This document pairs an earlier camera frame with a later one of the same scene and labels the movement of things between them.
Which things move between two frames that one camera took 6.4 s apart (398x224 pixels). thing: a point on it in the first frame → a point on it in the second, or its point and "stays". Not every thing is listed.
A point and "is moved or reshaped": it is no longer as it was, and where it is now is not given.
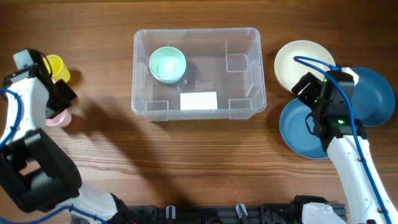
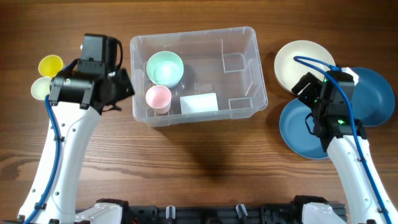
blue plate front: x=296 y=133 stays
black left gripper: x=70 y=97 → x=128 y=88
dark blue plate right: x=374 y=100 stays
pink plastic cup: x=60 y=120 is moved or reshaped
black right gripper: x=314 y=86 stays
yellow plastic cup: x=60 y=71 stays
